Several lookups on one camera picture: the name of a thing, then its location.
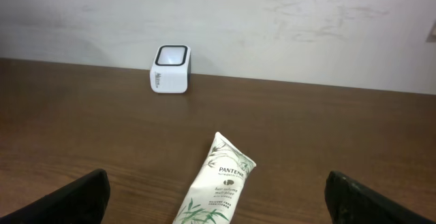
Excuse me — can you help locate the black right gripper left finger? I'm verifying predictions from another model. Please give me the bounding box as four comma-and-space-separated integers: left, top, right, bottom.
1, 169, 110, 224

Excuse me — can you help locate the white barcode scanner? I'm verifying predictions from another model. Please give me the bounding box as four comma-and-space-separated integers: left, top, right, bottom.
149, 44, 191, 94

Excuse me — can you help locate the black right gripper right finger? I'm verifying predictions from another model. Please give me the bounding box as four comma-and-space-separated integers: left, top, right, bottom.
324, 171, 435, 224

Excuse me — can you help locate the white Pantene tube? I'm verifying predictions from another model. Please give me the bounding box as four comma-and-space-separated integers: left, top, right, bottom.
173, 132, 256, 224

